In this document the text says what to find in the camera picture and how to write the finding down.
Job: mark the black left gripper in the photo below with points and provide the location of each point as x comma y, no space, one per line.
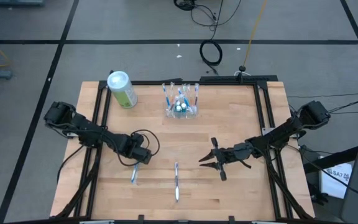
135,147

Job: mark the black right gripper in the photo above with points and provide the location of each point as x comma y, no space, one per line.
233,154

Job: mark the bagged blue toothbrush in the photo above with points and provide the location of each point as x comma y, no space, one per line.
165,95
133,177
182,96

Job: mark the bagged purple toothbrush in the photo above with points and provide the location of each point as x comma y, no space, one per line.
196,90
194,99
176,186

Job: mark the bagged orange toothbrush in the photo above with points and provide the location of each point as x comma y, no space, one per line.
189,91
171,88

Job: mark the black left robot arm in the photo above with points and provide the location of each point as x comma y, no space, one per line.
89,130

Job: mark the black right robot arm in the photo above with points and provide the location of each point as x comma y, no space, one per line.
284,133

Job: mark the clear plastic organizer tray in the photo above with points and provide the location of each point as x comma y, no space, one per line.
185,115

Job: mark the green white wipes canister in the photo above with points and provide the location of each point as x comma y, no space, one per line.
121,88

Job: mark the black mounting plate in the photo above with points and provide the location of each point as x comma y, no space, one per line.
259,77

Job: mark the black round knob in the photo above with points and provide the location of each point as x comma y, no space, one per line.
242,68

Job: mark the white printed box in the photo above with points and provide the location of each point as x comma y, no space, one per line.
334,183

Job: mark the black diagonal metal beam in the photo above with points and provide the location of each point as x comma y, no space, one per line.
337,158

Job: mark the black aluminium table frame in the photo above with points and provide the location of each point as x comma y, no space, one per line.
261,84

